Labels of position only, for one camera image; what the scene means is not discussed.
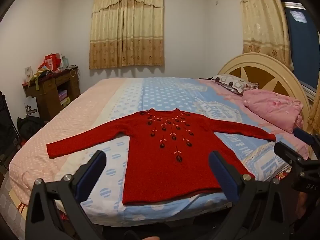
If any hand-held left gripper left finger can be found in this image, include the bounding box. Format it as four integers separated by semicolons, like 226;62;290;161
25;150;108;240

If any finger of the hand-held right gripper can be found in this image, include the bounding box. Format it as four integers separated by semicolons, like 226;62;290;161
273;142;311;173
293;127;320;147

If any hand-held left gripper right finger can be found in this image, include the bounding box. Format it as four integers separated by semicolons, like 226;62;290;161
209;151;300;240

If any red knitted sweater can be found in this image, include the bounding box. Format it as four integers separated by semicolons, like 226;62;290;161
46;108;277;205

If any red patterned cloth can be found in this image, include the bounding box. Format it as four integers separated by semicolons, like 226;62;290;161
257;166;292;182

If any folded pink quilt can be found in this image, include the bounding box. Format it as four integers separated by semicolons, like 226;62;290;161
242;89;312;134

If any pink blue dotted bed sheet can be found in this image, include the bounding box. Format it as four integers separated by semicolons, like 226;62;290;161
9;77;313;228

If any cream star headboard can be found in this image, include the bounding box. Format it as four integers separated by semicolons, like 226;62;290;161
217;52;313;130

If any black bag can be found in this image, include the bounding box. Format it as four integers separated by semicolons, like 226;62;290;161
17;116;44;140

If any dark window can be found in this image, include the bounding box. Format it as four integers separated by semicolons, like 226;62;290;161
275;0;320;98

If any pink box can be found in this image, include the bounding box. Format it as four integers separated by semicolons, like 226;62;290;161
58;90;72;107

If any brown wooden desk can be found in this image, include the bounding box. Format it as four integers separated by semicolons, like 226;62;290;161
22;66;81;124

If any patterned white pillow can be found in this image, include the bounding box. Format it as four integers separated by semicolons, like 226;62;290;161
211;74;259;95

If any white printed paper bag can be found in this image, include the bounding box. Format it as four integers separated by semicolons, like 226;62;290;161
25;102;39;117

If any green yellow striped cloth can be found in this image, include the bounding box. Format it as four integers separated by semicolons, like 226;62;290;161
29;67;53;91

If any white card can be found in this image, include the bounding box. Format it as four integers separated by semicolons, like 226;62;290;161
24;66;34;83

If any red gift bag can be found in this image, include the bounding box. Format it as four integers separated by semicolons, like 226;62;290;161
44;53;63;72

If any wide beige floral curtain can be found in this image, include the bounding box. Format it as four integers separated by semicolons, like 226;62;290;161
89;0;165;70

